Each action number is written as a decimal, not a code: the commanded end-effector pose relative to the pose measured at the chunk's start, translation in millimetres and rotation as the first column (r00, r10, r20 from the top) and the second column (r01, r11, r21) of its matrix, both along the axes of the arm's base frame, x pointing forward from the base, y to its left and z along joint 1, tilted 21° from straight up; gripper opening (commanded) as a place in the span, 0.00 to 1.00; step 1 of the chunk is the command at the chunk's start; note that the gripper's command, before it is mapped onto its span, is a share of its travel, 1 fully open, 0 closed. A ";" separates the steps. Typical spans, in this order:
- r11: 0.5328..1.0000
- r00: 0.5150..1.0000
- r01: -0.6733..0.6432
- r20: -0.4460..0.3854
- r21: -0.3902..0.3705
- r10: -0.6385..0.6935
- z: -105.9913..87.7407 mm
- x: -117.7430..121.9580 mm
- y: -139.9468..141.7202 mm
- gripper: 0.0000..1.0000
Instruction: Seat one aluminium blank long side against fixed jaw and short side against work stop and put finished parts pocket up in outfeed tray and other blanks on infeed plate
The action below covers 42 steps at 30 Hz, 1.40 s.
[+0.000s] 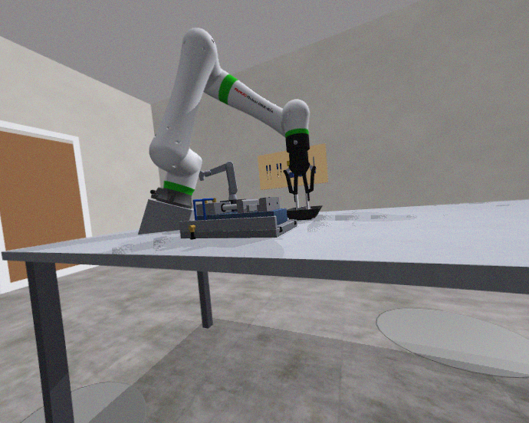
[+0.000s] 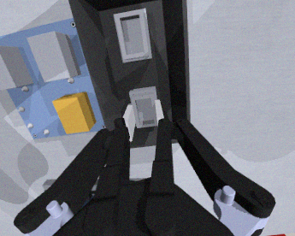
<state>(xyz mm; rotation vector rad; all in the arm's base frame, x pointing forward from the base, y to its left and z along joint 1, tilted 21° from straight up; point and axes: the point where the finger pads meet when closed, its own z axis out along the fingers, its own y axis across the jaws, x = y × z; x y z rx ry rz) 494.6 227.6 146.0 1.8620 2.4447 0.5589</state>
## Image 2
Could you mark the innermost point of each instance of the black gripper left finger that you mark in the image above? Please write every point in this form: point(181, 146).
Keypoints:
point(47, 213)

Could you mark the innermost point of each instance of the yellow rectangular block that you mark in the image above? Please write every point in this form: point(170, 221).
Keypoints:
point(75, 112)

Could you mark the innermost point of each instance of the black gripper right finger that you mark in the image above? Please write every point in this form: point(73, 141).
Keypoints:
point(239, 203)

